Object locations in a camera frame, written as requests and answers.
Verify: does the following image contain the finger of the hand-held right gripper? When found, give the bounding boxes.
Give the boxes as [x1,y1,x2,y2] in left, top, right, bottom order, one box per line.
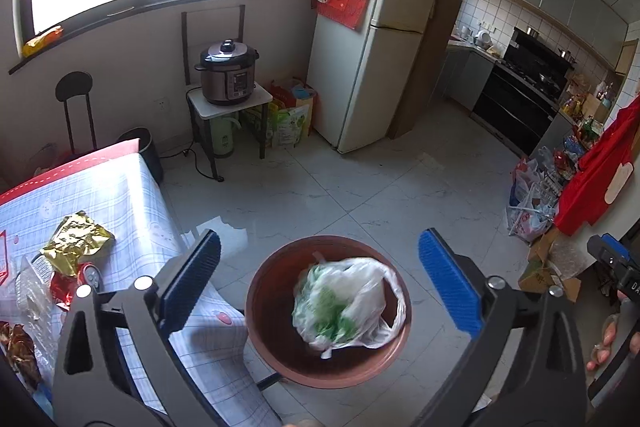
[587,233,632,280]

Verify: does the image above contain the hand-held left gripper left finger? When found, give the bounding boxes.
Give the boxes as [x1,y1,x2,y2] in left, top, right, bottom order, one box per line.
[52,229,226,427]

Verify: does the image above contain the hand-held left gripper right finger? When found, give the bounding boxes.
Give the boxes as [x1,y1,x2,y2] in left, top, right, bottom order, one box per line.
[415,228,586,427]

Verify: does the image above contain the brown plastic basin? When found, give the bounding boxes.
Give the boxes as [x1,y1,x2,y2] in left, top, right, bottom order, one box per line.
[245,235,412,389]

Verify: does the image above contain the red drink can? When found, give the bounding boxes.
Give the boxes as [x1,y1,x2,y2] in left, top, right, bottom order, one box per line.
[77,262,105,290]

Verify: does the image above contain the person's right hand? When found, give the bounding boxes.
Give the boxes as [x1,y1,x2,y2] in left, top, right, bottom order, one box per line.
[586,313,624,371]

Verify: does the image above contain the red hanging cloth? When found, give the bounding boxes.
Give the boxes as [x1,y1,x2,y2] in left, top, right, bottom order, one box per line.
[554,94,640,236]

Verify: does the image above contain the cardboard box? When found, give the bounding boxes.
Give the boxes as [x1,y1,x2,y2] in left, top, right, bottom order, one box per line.
[517,227,583,301]

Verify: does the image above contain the plastic shopping bags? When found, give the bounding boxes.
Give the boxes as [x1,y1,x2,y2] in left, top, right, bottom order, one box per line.
[506,157,557,244]

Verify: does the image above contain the white plastic bag with greens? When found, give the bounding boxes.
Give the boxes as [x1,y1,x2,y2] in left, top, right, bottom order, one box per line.
[291,257,408,360]

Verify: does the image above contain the blue plaid tablecloth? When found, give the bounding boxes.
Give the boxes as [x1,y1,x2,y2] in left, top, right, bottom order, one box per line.
[0,139,283,427]

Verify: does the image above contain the gold foil wrapper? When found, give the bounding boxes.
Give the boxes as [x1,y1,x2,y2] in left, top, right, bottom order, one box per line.
[40,211,116,278]

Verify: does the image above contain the black waste bin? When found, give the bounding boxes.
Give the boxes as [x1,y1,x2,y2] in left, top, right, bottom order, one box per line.
[116,127,165,182]

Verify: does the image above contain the red snack wrapper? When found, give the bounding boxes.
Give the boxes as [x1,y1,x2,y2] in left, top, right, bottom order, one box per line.
[49,272,81,310]

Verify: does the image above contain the pile of grocery packets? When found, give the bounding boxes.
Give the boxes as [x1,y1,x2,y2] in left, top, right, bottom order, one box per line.
[560,77,622,178]

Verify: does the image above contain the green thermos jug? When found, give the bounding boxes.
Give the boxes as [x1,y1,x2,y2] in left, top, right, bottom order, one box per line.
[210,114,242,158]

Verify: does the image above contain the black kitchen stove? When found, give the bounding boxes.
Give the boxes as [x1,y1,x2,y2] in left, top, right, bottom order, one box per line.
[472,62,566,158]

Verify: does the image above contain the green white rice bag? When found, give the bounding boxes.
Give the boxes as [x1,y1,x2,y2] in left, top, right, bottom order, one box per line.
[270,104,312,148]

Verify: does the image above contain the brown snack bag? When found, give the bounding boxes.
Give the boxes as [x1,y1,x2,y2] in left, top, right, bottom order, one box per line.
[0,322,43,390]

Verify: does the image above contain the white side table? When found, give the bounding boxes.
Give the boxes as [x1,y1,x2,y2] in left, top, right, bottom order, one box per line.
[186,83,274,180]

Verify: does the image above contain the electric pressure cooker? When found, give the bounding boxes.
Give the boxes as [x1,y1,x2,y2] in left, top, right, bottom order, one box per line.
[194,39,260,106]

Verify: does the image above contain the grey kitchen counter cabinet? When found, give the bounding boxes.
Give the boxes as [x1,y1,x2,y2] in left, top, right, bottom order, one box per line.
[435,42,501,108]

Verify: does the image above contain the orange bag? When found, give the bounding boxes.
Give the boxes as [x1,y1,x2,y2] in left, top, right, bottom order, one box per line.
[271,79,318,108]

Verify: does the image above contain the black range hood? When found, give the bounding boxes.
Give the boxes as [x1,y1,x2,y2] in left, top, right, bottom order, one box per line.
[502,27,576,78]

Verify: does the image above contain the black round stool chair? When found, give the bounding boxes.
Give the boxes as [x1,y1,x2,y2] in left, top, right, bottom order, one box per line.
[55,71,98,152]

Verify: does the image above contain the cream refrigerator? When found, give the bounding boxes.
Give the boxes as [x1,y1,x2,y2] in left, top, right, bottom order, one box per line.
[306,0,443,154]

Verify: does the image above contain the folded black chair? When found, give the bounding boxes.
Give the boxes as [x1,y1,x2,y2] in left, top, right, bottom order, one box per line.
[181,4,247,88]

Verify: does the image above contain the yellow packet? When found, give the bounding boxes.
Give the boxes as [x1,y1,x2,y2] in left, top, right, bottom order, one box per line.
[21,25,65,58]

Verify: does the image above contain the black power cable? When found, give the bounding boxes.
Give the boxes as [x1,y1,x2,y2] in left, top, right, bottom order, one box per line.
[162,147,224,182]

